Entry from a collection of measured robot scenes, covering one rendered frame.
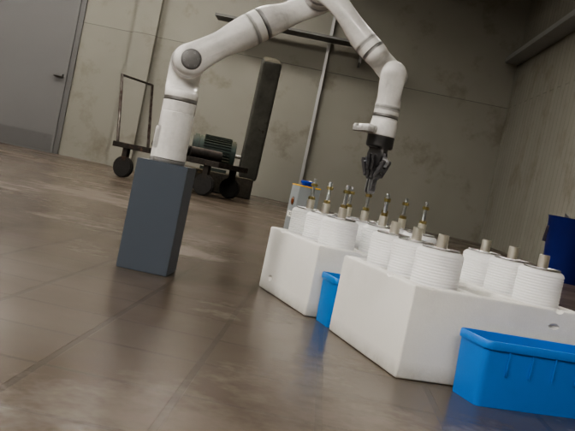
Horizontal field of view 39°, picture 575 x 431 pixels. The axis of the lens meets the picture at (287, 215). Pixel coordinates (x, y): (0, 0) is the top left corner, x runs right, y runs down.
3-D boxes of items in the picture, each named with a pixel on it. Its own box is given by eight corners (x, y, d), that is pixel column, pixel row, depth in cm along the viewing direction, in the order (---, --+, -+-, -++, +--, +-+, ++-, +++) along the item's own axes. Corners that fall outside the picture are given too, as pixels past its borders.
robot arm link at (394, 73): (396, 117, 220) (398, 121, 229) (408, 61, 220) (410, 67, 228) (370, 113, 222) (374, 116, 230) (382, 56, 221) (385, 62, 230)
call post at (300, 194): (278, 286, 249) (299, 185, 247) (271, 281, 255) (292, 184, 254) (299, 289, 251) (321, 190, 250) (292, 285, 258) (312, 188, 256)
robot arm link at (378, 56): (413, 79, 230) (381, 43, 232) (411, 73, 221) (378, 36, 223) (394, 96, 231) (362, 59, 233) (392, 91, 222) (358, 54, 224)
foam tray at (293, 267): (304, 315, 204) (319, 245, 203) (258, 286, 240) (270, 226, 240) (439, 335, 217) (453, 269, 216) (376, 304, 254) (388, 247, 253)
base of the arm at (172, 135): (148, 158, 222) (160, 97, 221) (155, 160, 231) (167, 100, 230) (180, 166, 221) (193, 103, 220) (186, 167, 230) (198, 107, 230)
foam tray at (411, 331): (394, 378, 155) (415, 285, 154) (328, 329, 192) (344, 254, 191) (568, 402, 166) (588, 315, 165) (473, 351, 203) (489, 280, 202)
